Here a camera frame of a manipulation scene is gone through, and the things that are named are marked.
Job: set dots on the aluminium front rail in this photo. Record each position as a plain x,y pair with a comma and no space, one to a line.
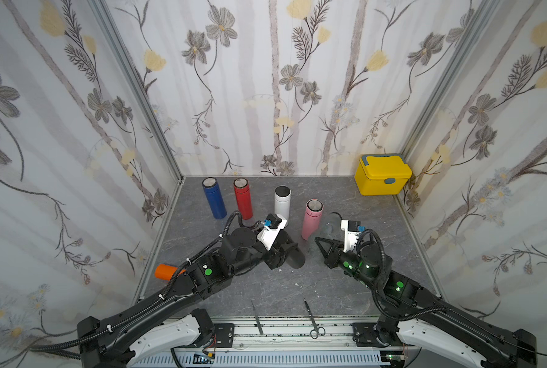
287,343

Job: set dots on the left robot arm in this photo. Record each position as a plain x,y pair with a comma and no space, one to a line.
144,330

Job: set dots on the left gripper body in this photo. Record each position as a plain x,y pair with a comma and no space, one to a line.
272,258

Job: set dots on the red thermos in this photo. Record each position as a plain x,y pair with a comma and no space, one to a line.
243,197

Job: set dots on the black thermos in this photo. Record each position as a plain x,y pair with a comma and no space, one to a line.
292,255

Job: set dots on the white thermos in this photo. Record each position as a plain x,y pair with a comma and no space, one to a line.
282,200

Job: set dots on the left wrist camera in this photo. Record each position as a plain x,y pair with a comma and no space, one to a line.
273,225

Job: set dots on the metal tweezers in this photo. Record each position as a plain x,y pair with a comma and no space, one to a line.
257,319

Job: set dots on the yellow lidded box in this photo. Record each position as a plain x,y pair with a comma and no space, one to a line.
382,174

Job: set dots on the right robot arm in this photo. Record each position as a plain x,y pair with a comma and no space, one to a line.
410,315

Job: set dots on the blue thermos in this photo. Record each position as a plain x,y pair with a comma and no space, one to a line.
214,197

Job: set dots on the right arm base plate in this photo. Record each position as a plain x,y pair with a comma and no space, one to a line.
366,335

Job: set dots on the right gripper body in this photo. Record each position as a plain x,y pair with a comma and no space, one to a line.
335,253

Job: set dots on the scissors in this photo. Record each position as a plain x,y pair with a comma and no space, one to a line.
317,330

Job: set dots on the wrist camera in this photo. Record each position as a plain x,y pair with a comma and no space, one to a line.
352,230
273,225

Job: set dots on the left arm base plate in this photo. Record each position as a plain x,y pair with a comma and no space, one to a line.
223,335

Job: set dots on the pink thermos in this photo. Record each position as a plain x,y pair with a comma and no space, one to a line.
312,217

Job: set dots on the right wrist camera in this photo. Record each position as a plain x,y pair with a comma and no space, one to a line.
352,230

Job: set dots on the orange cap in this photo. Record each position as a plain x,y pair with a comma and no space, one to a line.
165,272

